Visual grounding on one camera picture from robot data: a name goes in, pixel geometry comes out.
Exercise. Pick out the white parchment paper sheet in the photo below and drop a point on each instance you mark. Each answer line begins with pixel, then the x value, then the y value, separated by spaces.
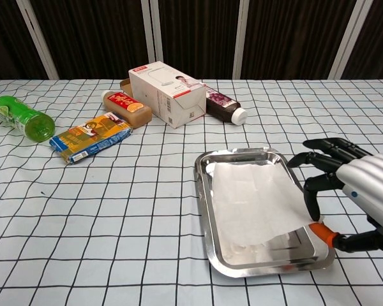
pixel 258 197

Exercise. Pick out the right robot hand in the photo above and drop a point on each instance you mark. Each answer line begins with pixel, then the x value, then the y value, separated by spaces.
pixel 354 185

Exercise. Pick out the silver metal tray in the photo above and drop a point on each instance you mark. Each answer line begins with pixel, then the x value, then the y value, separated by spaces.
pixel 274 255

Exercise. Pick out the brown drink bottle red label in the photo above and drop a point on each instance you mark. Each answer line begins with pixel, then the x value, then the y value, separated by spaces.
pixel 127 106

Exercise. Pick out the black white checkered tablecloth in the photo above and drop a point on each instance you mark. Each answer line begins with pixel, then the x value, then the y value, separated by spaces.
pixel 99 223

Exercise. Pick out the green plastic bottle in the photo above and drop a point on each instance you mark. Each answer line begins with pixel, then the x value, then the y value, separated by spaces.
pixel 22 117

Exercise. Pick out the dark folding screen white frames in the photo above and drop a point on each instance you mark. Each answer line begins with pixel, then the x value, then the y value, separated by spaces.
pixel 194 35

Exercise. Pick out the dark purple juice bottle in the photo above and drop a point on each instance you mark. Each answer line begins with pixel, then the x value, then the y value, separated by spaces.
pixel 223 106

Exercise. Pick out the yellow blue snack package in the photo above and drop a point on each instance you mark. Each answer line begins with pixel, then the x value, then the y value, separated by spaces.
pixel 89 137

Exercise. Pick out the white cardboard box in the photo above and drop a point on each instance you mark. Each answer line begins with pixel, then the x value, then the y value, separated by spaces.
pixel 169 92

